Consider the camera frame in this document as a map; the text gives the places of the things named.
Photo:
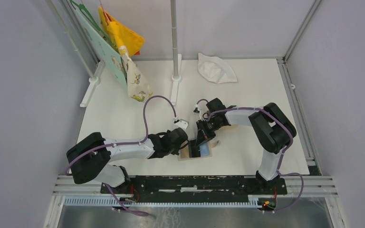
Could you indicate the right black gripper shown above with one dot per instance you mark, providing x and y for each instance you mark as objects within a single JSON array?
[{"x": 200, "y": 125}]

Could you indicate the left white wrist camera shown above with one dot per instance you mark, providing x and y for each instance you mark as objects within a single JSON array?
[{"x": 181, "y": 123}]

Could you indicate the white crumpled cloth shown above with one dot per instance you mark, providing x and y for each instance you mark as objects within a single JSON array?
[{"x": 215, "y": 70}]

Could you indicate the white pole base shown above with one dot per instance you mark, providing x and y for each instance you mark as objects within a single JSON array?
[{"x": 175, "y": 85}]

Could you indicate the white printed hanging cloth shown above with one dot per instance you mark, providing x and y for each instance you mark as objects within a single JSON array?
[{"x": 137, "y": 84}]

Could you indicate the teal printed hanging cloth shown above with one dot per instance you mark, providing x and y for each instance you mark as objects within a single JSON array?
[{"x": 101, "y": 43}]

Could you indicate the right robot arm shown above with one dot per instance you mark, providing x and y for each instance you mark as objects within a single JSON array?
[{"x": 273, "y": 129}]

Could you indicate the beige card holder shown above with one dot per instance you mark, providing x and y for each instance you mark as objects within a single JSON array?
[{"x": 206, "y": 151}]

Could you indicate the beige oval tray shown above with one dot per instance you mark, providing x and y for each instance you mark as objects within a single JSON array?
[{"x": 229, "y": 126}]

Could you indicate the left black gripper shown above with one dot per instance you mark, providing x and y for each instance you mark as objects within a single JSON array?
[{"x": 176, "y": 151}]

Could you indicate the white left rack foot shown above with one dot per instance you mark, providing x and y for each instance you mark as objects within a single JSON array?
[{"x": 93, "y": 83}]

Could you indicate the grey vertical pole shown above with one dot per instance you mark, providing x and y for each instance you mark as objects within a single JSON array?
[{"x": 174, "y": 40}]

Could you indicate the yellow hanging cloth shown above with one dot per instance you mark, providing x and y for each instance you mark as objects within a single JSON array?
[{"x": 124, "y": 40}]

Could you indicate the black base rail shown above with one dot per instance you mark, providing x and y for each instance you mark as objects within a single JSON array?
[{"x": 195, "y": 189}]

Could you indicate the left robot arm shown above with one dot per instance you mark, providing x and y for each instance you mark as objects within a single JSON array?
[{"x": 90, "y": 159}]

